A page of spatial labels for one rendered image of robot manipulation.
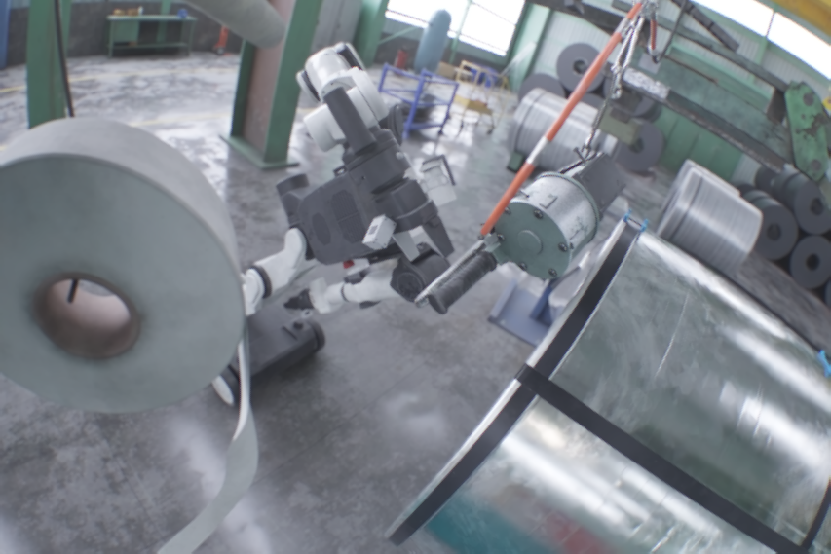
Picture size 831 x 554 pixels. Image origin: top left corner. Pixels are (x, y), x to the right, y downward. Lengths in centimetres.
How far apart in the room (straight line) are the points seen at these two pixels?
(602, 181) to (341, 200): 58
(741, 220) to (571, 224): 542
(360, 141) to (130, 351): 43
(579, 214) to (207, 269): 54
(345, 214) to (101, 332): 78
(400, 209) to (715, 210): 544
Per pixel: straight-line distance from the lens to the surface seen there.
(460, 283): 65
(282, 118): 391
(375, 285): 116
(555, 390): 66
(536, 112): 606
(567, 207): 62
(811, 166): 156
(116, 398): 25
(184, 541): 64
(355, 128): 56
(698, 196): 581
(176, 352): 21
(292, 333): 190
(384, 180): 58
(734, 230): 587
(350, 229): 95
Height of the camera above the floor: 159
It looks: 29 degrees down
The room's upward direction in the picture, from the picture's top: 19 degrees clockwise
